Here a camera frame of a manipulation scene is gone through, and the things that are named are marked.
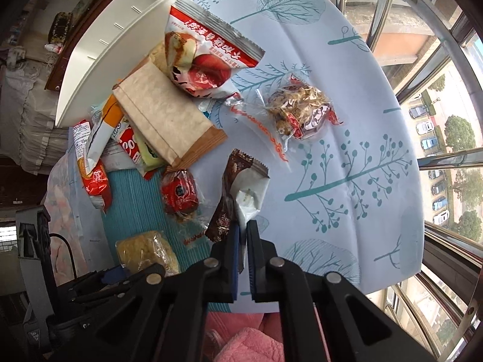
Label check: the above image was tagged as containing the teal striped placemat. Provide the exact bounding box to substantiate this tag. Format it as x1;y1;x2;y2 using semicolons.
104;168;212;272

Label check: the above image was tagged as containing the red round pastry packet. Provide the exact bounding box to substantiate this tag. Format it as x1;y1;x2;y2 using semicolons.
160;168;212;247

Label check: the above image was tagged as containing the brown paper snack packet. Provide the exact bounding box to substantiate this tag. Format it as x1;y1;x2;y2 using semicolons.
112;60;228;168

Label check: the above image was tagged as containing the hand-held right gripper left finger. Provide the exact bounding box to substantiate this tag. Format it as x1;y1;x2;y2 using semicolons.
49;226;243;362

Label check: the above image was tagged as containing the green snack packet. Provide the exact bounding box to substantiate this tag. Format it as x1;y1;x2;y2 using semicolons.
134;132;167;172

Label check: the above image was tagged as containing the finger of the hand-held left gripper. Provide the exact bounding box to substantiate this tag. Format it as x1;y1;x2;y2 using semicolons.
70;265;131;304

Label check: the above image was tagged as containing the pastel floral blanket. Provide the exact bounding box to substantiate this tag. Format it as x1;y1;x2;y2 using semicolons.
40;151;114;272

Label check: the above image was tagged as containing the yellow puffed rice packet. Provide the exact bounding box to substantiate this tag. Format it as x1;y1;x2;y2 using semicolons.
115;230;182;276

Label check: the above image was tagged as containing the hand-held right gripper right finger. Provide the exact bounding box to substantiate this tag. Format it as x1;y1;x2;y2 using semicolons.
245;219;434;362

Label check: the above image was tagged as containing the clear walnut candy packet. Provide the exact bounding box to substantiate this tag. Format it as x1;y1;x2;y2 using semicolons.
224;73;345;164

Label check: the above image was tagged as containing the pink fluffy clothing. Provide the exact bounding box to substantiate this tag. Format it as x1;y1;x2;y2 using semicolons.
204;311;285;362

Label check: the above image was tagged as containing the black floral tin box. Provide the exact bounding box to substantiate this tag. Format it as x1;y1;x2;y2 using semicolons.
49;12;74;44

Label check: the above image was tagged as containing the white plastic bin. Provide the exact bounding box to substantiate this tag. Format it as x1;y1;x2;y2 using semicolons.
55;0;189;127

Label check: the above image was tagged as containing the row of parked cars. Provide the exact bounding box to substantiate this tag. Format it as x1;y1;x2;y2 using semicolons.
408;103;453;227

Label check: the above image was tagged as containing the brown chocolate snack packet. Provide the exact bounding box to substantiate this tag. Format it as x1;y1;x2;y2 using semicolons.
206;149;270;244

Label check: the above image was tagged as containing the white lace cloth cover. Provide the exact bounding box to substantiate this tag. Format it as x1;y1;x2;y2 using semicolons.
0;60;70;174

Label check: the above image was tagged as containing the orange white oat bar packet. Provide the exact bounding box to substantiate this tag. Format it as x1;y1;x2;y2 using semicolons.
88;96;127;176

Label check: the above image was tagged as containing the metal window railing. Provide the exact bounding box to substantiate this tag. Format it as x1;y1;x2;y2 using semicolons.
294;0;483;362

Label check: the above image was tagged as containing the wooden desk with drawers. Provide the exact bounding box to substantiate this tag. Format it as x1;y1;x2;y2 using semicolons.
8;0;178;91

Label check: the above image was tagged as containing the beige rice cracker packet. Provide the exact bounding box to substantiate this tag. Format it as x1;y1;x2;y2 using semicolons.
146;41;171;78

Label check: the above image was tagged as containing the small red white cookie packet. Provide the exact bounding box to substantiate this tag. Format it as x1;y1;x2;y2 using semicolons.
117;126;143;167

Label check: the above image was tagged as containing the large red white snack bag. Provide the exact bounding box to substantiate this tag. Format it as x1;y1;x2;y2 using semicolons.
164;5;265;100

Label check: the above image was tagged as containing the long white red biscuit packet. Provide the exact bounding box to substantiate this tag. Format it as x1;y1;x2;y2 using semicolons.
72;120;113;212

